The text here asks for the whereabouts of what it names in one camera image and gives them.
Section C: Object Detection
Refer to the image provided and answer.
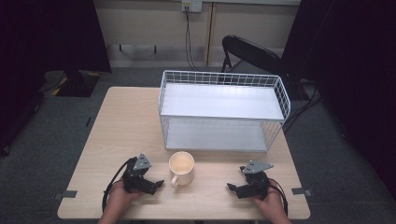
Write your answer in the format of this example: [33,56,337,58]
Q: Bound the right hand-held gripper black cable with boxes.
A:
[268,178,290,217]

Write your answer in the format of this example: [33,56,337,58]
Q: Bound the black curtain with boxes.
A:
[0,0,113,157]
[279,0,396,202]

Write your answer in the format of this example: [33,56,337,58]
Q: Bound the black wall socket cable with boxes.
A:
[184,8,202,73]

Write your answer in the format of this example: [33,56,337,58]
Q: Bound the grey tape marker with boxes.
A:
[51,189,78,201]
[290,187,314,198]

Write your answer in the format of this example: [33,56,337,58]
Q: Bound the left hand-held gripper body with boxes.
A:
[121,152,154,194]

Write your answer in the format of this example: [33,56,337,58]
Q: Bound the dark stand base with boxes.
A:
[38,69,103,98]

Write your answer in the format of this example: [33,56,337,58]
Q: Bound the black folding chair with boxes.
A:
[219,35,294,84]

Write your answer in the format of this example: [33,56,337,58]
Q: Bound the black floor cables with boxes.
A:
[282,78,326,135]

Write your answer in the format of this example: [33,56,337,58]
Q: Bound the person's left hand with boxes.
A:
[106,179,145,217]

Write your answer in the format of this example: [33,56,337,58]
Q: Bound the person's right hand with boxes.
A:
[251,178,289,219]

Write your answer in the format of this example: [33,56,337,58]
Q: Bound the cream ceramic cup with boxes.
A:
[168,150,196,189]

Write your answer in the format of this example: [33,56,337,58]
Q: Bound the white wire shelf rack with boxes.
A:
[157,69,292,154]

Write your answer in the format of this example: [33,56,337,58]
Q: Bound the white wall socket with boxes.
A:
[181,0,204,14]

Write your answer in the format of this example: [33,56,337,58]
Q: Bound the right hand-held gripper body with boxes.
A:
[238,160,275,201]

